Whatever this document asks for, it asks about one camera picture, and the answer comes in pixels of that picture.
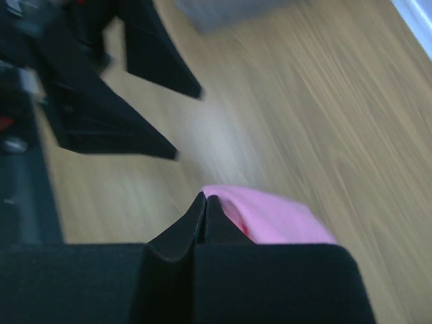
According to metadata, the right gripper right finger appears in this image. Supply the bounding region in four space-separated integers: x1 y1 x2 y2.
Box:
205 196 254 245

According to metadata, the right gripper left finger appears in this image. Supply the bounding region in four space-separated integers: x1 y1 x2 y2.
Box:
147 192 207 263

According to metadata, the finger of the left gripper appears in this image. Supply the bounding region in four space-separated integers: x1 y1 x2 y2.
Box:
124 1 203 99

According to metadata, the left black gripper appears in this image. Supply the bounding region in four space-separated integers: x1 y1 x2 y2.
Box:
0 0 180 161

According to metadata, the pink t shirt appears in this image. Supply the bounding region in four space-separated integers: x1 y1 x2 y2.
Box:
202 185 338 245

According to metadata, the clear plastic bin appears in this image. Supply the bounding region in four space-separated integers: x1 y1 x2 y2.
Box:
172 0 291 33

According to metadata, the back aluminium table rail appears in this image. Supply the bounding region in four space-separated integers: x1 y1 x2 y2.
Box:
391 0 432 59

